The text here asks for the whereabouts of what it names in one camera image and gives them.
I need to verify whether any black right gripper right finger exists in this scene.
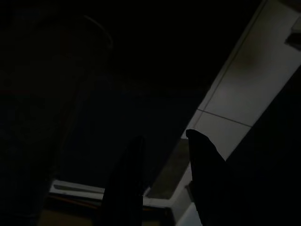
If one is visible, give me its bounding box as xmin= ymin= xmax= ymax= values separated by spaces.
xmin=185 ymin=129 xmax=238 ymax=226

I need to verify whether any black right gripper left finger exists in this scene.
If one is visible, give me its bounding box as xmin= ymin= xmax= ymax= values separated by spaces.
xmin=100 ymin=135 xmax=146 ymax=226

